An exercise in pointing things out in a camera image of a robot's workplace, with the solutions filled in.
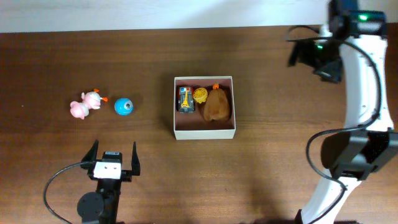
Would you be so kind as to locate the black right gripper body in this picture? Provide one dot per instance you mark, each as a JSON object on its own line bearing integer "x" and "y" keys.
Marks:
{"x": 298, "y": 52}

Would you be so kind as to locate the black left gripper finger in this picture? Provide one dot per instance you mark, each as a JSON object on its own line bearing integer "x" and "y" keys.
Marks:
{"x": 135, "y": 163}
{"x": 90, "y": 157}

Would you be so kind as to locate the grey toy car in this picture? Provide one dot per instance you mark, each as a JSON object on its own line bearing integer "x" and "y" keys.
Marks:
{"x": 185, "y": 103}

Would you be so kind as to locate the yellow ball toy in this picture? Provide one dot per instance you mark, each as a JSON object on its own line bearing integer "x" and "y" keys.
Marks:
{"x": 200, "y": 95}

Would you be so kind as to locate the brown plush toy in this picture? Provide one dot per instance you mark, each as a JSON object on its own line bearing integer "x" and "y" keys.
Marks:
{"x": 217, "y": 105}

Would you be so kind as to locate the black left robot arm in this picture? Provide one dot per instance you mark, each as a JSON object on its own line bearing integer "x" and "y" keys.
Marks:
{"x": 101, "y": 206}

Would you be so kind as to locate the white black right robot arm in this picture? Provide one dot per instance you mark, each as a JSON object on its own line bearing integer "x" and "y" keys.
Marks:
{"x": 350, "y": 47}

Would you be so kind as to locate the pink white duck toy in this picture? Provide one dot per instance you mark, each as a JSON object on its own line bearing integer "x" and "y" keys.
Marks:
{"x": 90, "y": 101}

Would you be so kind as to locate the blue ball toy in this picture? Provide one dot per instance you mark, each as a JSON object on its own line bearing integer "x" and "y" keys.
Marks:
{"x": 123, "y": 106}

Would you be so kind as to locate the beige cardboard box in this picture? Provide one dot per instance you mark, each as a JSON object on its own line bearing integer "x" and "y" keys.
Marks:
{"x": 192, "y": 126}

